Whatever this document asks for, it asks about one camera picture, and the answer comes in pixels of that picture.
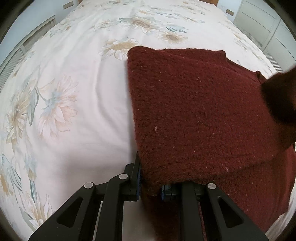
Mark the white wardrobe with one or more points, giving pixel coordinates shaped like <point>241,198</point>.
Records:
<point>260,23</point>

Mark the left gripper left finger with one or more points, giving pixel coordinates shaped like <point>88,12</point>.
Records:
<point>94,212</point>

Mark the wall switch plate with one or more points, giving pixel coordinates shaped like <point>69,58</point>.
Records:
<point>67,5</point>
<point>229,12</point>

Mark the white radiator cover left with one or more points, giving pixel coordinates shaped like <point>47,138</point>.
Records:
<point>19,51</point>

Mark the wall switch plate right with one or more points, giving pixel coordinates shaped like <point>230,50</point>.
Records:
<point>229,12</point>

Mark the dark red knitted sweater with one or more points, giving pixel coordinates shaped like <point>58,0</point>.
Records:
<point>199,116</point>

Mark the pink floral bed cover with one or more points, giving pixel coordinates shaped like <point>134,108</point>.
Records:
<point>66,116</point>

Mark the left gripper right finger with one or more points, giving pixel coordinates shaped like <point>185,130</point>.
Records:
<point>207,213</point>

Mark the wall switch plate left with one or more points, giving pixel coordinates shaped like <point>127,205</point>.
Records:
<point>67,5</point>

